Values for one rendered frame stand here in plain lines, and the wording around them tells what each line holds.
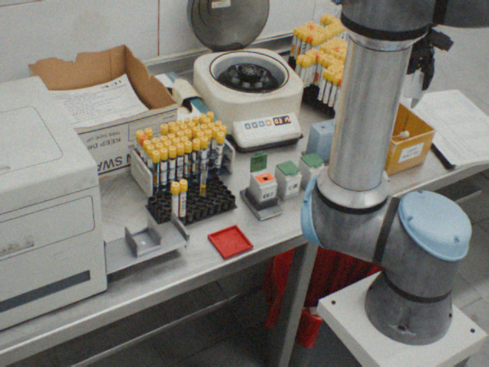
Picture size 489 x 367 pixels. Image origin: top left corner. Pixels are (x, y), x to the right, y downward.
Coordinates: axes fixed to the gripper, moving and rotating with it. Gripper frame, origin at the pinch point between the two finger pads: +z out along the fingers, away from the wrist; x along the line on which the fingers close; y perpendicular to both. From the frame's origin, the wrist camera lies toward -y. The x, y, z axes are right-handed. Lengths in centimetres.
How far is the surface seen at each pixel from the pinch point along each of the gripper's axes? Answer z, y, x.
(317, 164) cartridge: 10.7, 24.2, 2.2
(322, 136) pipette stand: 8.3, 19.3, -3.4
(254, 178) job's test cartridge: 9.8, 40.0, 1.2
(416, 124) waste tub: 9.5, -6.5, 0.7
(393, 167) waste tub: 14.9, 4.1, 6.6
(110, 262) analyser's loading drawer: 13, 74, 7
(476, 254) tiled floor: 105, -88, -10
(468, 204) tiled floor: 105, -109, -33
